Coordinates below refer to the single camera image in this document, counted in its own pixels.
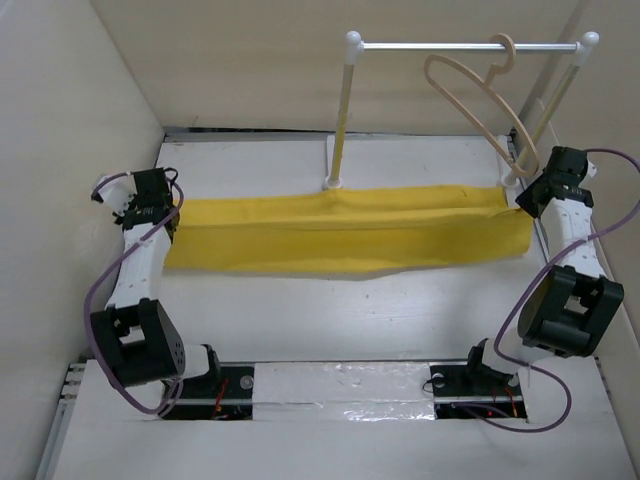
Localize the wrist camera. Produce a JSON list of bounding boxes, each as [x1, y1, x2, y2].
[[581, 160, 598, 186], [91, 172, 135, 218]]

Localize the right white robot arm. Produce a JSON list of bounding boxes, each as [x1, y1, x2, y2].
[[462, 146, 624, 394]]

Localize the yellow trousers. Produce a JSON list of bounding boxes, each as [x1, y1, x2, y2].
[[165, 185, 533, 274]]

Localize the white clothes rack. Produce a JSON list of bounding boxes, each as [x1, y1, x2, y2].
[[323, 31, 600, 190]]

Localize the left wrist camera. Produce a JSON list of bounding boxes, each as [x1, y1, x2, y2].
[[91, 172, 135, 218]]

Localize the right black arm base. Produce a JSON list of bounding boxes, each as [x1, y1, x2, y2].
[[422, 361, 528, 420]]

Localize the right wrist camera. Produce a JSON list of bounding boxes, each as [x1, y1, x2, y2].
[[581, 160, 598, 186]]

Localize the wooden clothes hanger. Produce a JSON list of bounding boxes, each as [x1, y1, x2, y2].
[[422, 32, 541, 177]]

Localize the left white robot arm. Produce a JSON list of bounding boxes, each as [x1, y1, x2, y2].
[[89, 168, 223, 397]]

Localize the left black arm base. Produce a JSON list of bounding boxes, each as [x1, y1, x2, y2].
[[161, 363, 255, 421]]

